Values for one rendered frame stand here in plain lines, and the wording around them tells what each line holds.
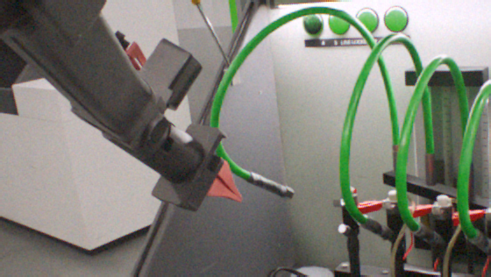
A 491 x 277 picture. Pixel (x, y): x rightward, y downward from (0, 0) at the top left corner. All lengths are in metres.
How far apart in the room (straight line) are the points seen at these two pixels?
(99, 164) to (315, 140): 2.60
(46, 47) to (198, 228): 0.93
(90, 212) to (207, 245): 2.67
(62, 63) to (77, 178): 3.46
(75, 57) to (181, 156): 0.34
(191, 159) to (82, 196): 3.16
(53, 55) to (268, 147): 1.08
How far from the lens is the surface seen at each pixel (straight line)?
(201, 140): 0.82
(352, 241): 1.17
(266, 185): 1.12
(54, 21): 0.34
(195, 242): 1.32
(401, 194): 0.92
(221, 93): 1.05
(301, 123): 1.49
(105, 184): 4.01
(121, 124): 0.63
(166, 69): 0.75
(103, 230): 4.06
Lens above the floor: 1.52
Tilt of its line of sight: 17 degrees down
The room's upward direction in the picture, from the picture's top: 7 degrees counter-clockwise
